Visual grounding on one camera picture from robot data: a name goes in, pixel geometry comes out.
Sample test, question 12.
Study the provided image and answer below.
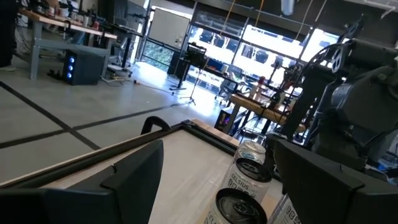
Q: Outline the black table frame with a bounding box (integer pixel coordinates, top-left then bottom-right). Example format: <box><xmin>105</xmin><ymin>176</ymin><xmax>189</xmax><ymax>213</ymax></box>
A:
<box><xmin>0</xmin><ymin>119</ymin><xmax>240</xmax><ymax>189</ymax></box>

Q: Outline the white Celsius can black lid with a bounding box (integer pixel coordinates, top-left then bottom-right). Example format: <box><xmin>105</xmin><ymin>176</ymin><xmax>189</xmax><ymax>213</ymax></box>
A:
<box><xmin>219</xmin><ymin>157</ymin><xmax>274</xmax><ymax>203</ymax></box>
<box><xmin>203</xmin><ymin>187</ymin><xmax>268</xmax><ymax>224</ymax></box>

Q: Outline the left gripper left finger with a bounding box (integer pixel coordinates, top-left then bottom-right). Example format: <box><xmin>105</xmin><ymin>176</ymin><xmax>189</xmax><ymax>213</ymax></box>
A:
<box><xmin>0</xmin><ymin>139</ymin><xmax>165</xmax><ymax>224</ymax></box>

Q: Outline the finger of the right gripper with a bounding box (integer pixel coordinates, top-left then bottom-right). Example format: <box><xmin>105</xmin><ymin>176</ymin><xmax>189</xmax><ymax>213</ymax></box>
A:
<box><xmin>281</xmin><ymin>73</ymin><xmax>330</xmax><ymax>139</ymax></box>

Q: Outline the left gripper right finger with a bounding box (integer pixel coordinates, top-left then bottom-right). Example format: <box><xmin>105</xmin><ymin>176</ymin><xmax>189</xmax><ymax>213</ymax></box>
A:
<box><xmin>274</xmin><ymin>139</ymin><xmax>398</xmax><ymax>224</ymax></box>

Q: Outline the white board panel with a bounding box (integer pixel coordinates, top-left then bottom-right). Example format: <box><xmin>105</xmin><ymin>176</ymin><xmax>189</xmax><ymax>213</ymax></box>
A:
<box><xmin>149</xmin><ymin>7</ymin><xmax>191</xmax><ymax>49</ymax></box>

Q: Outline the black device on stand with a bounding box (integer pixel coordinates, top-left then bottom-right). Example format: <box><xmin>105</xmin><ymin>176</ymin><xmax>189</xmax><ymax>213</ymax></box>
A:
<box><xmin>169</xmin><ymin>43</ymin><xmax>208</xmax><ymax>105</ymax></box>

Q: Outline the white Celsius can orange print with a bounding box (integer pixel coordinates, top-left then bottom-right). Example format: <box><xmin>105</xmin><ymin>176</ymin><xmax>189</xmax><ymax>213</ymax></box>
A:
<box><xmin>267</xmin><ymin>192</ymin><xmax>301</xmax><ymax>224</ymax></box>

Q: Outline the person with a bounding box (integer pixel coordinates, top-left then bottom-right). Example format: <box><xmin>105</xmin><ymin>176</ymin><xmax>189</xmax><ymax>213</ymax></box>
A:
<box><xmin>0</xmin><ymin>0</ymin><xmax>19</xmax><ymax>72</ymax></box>

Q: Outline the small lit computer case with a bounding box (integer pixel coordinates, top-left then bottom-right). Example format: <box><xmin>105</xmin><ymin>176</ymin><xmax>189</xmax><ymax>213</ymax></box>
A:
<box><xmin>214</xmin><ymin>108</ymin><xmax>233</xmax><ymax>131</ymax></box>

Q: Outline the white can teal label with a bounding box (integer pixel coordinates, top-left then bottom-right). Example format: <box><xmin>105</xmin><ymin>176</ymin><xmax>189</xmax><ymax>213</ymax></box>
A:
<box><xmin>233</xmin><ymin>139</ymin><xmax>267</xmax><ymax>166</ymax></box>

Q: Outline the blue-lit black computer case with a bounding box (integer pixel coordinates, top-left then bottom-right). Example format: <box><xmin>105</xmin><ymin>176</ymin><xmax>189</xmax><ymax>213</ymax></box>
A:
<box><xmin>62</xmin><ymin>49</ymin><xmax>106</xmax><ymax>86</ymax></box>

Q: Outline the grey leg wooden workbench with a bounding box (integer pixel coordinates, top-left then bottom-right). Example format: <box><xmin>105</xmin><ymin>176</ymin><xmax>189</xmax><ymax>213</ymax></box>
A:
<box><xmin>20</xmin><ymin>9</ymin><xmax>118</xmax><ymax>80</ymax></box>

